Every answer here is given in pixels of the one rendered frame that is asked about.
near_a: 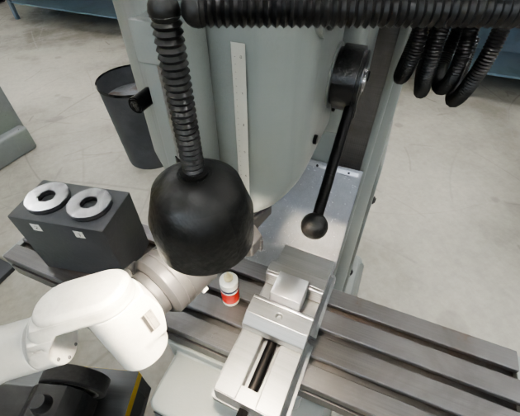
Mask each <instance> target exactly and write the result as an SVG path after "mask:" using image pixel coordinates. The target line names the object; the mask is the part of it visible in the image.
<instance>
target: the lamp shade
mask: <svg viewBox="0 0 520 416"><path fill-rule="evenodd" d="M203 160H204V164H205V169H204V171H203V173H202V174H201V175H200V176H197V177H188V176H187V175H186V174H185V173H184V172H183V171H182V165H181V162H179V163H175V164H174V165H172V166H170V167H168V168H166V169H165V170H163V171H162V172H161V173H160V174H159V175H158V176H157V177H156V178H155V180H154V182H153V185H152V187H151V192H150V200H149V213H148V224H149V229H150V231H151V234H152V236H153V239H154V242H155V245H156V247H157V250H158V253H159V255H160V257H161V258H162V260H163V261H164V262H165V263H166V264H167V265H168V266H169V267H170V268H172V269H173V270H175V271H177V272H180V273H182V274H186V275H189V276H195V277H205V276H211V275H215V274H218V273H221V272H225V271H227V270H229V269H230V268H232V267H234V266H235V265H237V264H238V263H239V262H241V261H242V260H243V259H244V257H245V256H246V255H247V254H248V252H249V250H250V248H251V247H252V244H253V238H254V223H253V202H252V199H251V197H250V195H249V194H248V191H247V189H246V187H245V185H244V184H243V181H242V179H241V177H240V176H239V174H238V172H237V171H236V170H235V169H234V168H233V167H231V166H230V165H228V164H227V163H224V162H222V161H220V160H216V159H212V158H204V159H203Z"/></svg>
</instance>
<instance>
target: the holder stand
mask: <svg viewBox="0 0 520 416"><path fill-rule="evenodd" d="M7 217H8V218H9V219H10V221H11V222H12V223H13V224H14V225H15V226H16V227H17V229H18V230H19V231H20V232H21V234H22V235H23V236H24V237H25V239H26V240H27V241H28V243H29V244H30V245H31V246H32V248H33V249H34V250H35V251H36V252H37V253H38V254H39V255H40V257H41V258H42V259H43V260H44V262H45V263H46V264H47V266H49V267H57V268H63V269H67V270H71V271H76V272H85V273H89V274H94V273H97V272H102V271H105V270H109V269H121V270H123V269H125V268H126V267H127V266H129V265H130V264H131V263H132V262H133V261H137V260H139V259H140V258H141V257H142V256H143V254H144V251H145V249H146V248H147V247H148V245H149V241H148V238H147V236H146V233H145V232H144V228H143V225H142V223H141V221H140V218H139V215H138V213H137V210H136V209H135V205H134V202H133V200H132V198H131V195H130V193H129V192H127V191H116V190H110V189H104V188H98V187H88V186H82V185H76V184H70V183H64V182H53V181H47V180H43V181H42V182H41V183H40V184H39V185H38V186H37V187H36V188H35V189H33V190H32V191H30V192H29V193H28V194H27V196H26V197H25V199H24V200H23V201H22V202H21V203H20V204H19V205H18V206H17V207H16V208H15V209H14V210H13V211H12V212H11V213H10V214H9V215H8V216H7Z"/></svg>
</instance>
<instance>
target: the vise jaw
mask: <svg viewBox="0 0 520 416"><path fill-rule="evenodd" d="M313 323H314V317H311V316H309V315H307V314H303V313H301V312H300V311H297V310H293V309H292V308H289V307H287V306H284V305H282V304H279V303H277V302H275V301H273V300H269V299H267V298H265V297H263V296H260V295H257V294H254V296H253V298H252V300H251V302H250V304H249V306H248V308H247V309H246V312H245V315H244V317H243V322H242V325H243V329H246V330H248V331H250V332H252V333H255V334H257V335H259V336H261V337H264V338H266V339H268V340H271V341H273V342H274V343H278V344H280V345H282V346H283V347H287V348H289V349H290V350H292V351H295V352H298V353H299V354H303V352H304V350H305V346H306V344H307V341H308V338H309V335H310V332H311V329H312V327H313Z"/></svg>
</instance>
